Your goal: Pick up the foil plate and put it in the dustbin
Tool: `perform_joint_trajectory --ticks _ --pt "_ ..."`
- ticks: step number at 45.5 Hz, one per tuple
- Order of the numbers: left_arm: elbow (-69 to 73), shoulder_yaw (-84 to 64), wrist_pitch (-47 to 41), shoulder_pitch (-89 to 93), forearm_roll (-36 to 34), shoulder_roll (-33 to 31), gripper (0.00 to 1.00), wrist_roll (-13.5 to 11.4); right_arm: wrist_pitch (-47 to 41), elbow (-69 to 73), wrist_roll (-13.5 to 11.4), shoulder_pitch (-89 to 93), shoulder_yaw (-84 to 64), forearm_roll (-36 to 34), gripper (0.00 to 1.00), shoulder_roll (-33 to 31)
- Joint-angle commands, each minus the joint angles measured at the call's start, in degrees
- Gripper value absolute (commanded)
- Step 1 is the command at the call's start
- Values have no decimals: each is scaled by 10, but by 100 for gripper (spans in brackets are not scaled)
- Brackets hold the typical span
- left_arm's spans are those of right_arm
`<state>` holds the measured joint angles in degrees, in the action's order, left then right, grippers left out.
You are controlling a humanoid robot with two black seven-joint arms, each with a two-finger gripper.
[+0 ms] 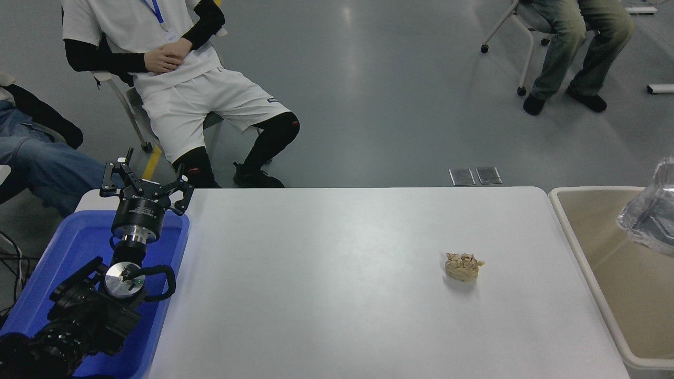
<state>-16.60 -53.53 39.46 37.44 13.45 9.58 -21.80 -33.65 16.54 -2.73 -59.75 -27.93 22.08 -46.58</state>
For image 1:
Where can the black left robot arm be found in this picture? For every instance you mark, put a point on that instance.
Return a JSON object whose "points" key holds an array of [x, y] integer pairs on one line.
{"points": [[84, 310]]}

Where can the silver floor plate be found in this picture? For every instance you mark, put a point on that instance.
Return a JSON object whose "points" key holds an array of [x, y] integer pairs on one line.
{"points": [[488, 175], [462, 176]]}

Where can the rectangular silver foil tray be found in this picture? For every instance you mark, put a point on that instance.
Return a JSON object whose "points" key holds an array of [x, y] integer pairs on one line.
{"points": [[650, 205]]}

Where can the person seated with clasped hands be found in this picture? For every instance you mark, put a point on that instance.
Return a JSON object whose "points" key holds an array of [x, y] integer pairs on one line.
{"points": [[189, 102]]}

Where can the person's left hand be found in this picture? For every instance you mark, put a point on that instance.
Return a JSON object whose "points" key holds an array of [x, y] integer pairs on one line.
{"points": [[178, 48]]}

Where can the person seated cut by edge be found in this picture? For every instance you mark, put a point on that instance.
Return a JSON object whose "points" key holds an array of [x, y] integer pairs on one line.
{"points": [[47, 168]]}

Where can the white power strip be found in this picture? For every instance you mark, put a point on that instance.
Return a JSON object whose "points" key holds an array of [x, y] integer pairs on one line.
{"points": [[641, 10]]}

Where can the crumpled tan paper ball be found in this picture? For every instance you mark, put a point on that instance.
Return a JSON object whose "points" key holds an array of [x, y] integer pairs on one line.
{"points": [[462, 267]]}

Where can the person's right hand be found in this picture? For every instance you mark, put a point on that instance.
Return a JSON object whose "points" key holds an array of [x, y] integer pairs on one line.
{"points": [[164, 64]]}

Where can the blue plastic tray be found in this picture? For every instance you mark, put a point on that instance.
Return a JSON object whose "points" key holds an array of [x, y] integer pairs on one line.
{"points": [[68, 247]]}

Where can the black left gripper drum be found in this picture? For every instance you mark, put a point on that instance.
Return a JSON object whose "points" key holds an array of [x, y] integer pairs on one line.
{"points": [[139, 210]]}

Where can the white floor bar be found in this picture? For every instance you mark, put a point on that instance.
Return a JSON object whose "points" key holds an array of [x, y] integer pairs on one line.
{"points": [[661, 89]]}

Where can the large pale plastic bin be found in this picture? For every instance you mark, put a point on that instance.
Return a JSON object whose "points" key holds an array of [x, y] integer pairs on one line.
{"points": [[621, 295]]}

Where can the person seated showing legs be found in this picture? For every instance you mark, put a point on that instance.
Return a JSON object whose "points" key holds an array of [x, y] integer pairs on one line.
{"points": [[563, 31]]}

